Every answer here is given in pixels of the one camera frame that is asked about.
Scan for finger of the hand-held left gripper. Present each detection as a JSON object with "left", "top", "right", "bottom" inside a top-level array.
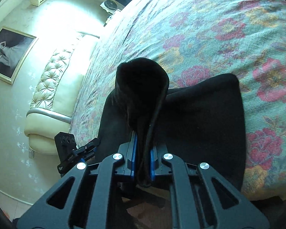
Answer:
[
  {"left": 73, "top": 151, "right": 97, "bottom": 166},
  {"left": 71, "top": 138, "right": 101, "bottom": 158}
]

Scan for black pants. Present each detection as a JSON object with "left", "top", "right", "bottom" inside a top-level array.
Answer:
[{"left": 98, "top": 57, "right": 247, "bottom": 200}]

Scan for floral bedspread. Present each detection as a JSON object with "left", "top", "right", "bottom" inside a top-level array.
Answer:
[{"left": 68, "top": 0, "right": 286, "bottom": 201}]

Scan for white fan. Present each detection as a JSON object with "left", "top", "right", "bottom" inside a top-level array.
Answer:
[{"left": 99, "top": 0, "right": 122, "bottom": 15}]

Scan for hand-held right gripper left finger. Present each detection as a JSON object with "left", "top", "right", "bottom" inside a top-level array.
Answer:
[{"left": 16, "top": 133, "right": 138, "bottom": 229}]

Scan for cream tufted headboard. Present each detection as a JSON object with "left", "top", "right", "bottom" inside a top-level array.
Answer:
[{"left": 24, "top": 31, "right": 100, "bottom": 155}]

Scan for framed wall picture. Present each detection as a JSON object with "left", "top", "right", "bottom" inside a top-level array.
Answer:
[{"left": 0, "top": 25, "right": 39, "bottom": 85}]

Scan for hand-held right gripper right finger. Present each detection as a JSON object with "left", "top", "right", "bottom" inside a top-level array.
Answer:
[{"left": 150, "top": 145, "right": 270, "bottom": 229}]

